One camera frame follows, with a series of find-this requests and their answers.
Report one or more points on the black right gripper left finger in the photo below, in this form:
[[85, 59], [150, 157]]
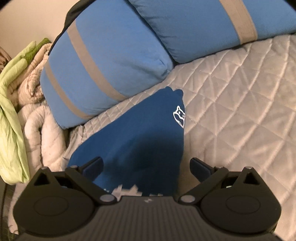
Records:
[[58, 203]]

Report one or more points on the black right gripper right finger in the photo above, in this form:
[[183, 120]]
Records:
[[234, 202]]

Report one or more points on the dark blue sweatshirt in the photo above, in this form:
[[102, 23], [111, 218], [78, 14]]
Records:
[[141, 150]]

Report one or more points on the light green blanket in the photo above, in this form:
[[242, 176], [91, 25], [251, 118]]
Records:
[[14, 164]]

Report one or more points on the white padded duvet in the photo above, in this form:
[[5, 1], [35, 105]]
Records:
[[45, 140]]

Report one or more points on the grey quilted bedspread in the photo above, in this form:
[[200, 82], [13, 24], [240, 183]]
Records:
[[240, 111]]

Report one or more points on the beige knitted blanket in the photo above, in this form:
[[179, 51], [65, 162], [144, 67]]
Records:
[[20, 78]]

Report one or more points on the left blue striped pillow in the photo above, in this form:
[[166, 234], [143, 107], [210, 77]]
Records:
[[107, 55]]

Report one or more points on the blue striped pillow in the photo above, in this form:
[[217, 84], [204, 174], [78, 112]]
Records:
[[193, 29], [107, 55]]

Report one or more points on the right blue striped pillow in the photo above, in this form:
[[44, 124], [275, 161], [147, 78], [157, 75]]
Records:
[[193, 29]]

